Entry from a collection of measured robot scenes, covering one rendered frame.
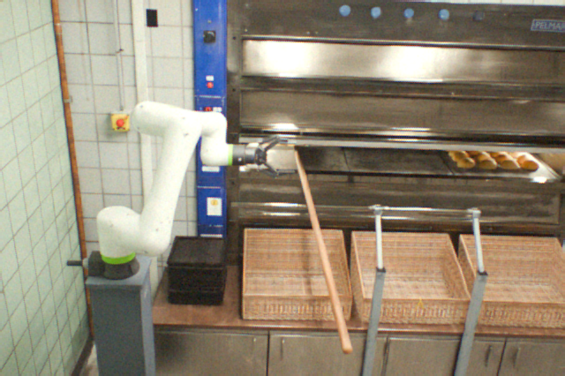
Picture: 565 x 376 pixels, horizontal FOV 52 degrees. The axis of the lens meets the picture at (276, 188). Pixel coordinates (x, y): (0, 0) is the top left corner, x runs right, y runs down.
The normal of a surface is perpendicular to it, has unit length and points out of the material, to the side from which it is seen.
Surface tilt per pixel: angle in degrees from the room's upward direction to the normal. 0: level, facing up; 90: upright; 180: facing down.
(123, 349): 90
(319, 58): 70
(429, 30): 90
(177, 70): 90
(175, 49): 90
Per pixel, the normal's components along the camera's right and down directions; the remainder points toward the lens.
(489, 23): 0.00, 0.41
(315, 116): 0.00, 0.08
